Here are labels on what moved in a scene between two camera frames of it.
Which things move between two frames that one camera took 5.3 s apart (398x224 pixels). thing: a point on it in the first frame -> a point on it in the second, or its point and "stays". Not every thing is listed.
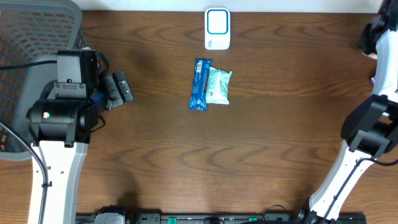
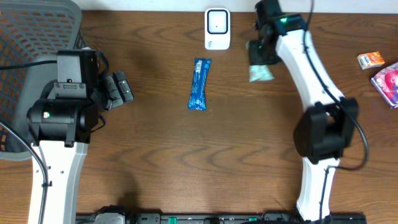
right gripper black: [365, 41] -> [255, 58]
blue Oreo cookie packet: [198, 101] stays
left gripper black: [109, 92] stays
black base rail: [266, 218] stays
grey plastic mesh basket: [32, 32] stays
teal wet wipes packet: [217, 86] -> [260, 72]
